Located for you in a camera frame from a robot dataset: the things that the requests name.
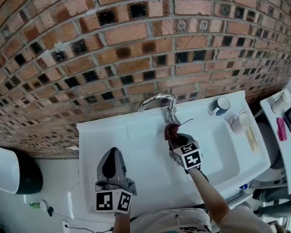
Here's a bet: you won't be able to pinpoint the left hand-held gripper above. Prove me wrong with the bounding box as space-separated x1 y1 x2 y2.
95 147 138 215

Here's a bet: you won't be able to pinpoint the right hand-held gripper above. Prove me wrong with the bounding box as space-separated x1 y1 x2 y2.
169 133 203 171

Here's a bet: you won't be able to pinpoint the dark red cloth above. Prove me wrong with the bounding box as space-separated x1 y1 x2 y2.
164 123 180 142

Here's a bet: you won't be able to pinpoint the chrome faucet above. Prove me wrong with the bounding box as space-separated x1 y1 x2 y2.
137 93 194 131

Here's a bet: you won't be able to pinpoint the person's right forearm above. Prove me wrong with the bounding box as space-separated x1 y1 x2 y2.
188 166 231 228

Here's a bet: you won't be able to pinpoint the person's left forearm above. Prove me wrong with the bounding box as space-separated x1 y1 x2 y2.
113 212 131 233

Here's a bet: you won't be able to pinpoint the white ceramic sink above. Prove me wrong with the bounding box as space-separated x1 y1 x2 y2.
77 90 272 216

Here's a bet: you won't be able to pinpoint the lilac mug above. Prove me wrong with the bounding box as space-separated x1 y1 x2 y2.
230 116 245 134

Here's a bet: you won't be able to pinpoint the blue mug white inside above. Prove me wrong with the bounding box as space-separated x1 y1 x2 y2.
209 97 231 117

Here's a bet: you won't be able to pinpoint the metal bar under sink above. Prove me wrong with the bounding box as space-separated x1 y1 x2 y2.
226 192 245 204

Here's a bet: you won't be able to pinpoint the white cup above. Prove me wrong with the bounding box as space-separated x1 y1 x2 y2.
238 111 252 129

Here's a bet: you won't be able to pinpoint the person's white shirt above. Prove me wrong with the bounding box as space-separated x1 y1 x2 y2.
129 204 282 233

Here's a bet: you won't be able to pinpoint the person's jeans legs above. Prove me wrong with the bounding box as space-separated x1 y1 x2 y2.
252 185 291 226

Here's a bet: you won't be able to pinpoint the white side shelf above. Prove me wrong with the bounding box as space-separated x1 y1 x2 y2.
259 88 291 195

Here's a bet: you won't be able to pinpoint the white and black round bin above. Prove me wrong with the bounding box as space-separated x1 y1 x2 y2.
0 145 44 196

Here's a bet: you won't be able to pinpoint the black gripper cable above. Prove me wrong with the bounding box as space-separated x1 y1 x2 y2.
198 166 210 183

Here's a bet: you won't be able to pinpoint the black floor cable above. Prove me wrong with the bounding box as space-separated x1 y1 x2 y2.
67 225 114 233

